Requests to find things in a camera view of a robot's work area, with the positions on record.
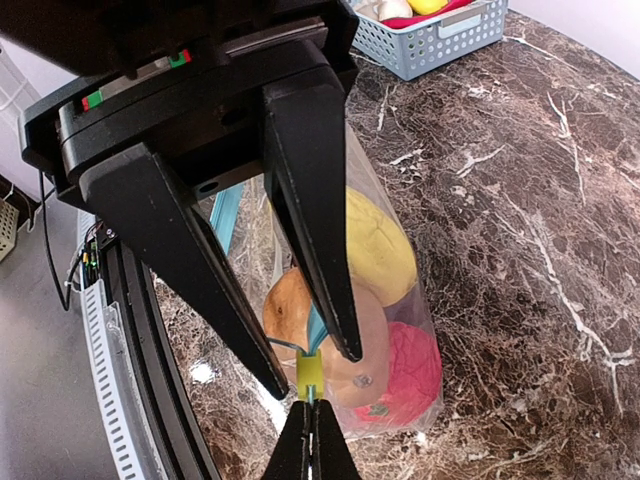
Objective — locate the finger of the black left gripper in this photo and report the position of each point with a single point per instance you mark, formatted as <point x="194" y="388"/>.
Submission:
<point x="305" y="178"/>
<point x="141" y="198"/>

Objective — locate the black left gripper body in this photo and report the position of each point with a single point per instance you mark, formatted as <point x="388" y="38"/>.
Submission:
<point x="181" y="77"/>

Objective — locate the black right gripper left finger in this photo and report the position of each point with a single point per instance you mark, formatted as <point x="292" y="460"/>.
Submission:
<point x="290" y="459"/>

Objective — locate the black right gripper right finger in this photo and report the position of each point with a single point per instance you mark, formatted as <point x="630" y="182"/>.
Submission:
<point x="330" y="455"/>

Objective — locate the clear zip top bag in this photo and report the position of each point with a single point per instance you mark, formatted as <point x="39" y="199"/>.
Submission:
<point x="246" y="225"/>

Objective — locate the red toy fruit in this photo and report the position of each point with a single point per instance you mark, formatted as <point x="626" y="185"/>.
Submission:
<point x="415" y="373"/>

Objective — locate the yellow toy corn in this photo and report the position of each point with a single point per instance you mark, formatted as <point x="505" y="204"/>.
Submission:
<point x="379" y="253"/>

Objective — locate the purple toy grapes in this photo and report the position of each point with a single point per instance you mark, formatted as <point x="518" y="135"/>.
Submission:
<point x="410" y="310"/>

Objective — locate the light blue plastic basket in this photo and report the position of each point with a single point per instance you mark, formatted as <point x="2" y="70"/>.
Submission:
<point x="431" y="43"/>

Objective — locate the green plastic basket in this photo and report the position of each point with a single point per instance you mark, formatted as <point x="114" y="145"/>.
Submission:
<point x="9" y="216"/>

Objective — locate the white toy garlic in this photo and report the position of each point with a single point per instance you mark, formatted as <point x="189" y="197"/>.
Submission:
<point x="381" y="10"/>

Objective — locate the red toy chili pepper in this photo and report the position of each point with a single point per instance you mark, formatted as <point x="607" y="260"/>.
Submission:
<point x="400" y="23"/>

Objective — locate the black front table rail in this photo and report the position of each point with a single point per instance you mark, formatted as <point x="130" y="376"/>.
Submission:
<point x="166" y="411"/>

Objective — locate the white slotted cable duct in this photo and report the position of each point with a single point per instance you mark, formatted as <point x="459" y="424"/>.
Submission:
<point x="108" y="358"/>

